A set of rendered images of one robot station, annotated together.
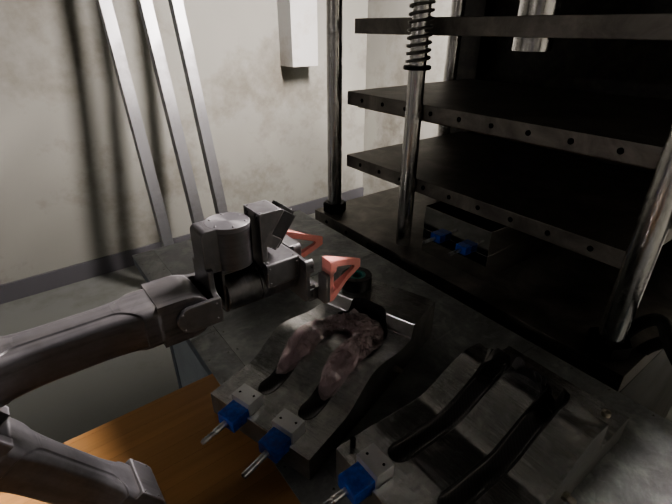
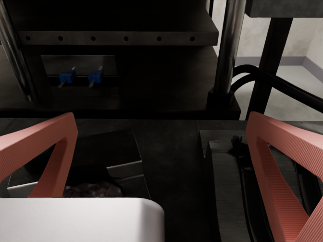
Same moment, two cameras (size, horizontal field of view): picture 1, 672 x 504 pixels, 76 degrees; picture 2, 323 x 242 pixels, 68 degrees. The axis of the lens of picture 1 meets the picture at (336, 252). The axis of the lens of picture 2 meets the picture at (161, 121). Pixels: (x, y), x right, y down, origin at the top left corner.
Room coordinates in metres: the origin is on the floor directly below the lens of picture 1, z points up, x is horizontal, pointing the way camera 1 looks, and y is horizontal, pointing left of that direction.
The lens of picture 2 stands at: (0.54, 0.08, 1.28)
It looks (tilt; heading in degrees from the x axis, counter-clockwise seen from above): 36 degrees down; 308
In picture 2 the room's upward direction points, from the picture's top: straight up
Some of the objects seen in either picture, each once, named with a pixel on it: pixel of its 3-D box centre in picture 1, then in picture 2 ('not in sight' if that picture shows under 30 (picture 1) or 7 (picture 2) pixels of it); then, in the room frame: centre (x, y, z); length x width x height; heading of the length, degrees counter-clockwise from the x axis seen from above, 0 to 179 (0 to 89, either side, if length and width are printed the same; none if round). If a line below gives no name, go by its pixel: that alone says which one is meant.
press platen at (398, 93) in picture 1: (528, 107); not in sight; (1.56, -0.67, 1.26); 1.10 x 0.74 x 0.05; 37
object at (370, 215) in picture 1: (494, 241); (95, 69); (1.53, -0.63, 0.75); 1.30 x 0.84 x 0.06; 37
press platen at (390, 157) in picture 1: (514, 176); (88, 13); (1.56, -0.67, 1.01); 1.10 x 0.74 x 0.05; 37
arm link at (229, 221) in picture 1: (207, 266); not in sight; (0.48, 0.16, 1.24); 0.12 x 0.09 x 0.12; 128
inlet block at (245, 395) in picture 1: (229, 419); not in sight; (0.57, 0.20, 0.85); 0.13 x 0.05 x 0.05; 144
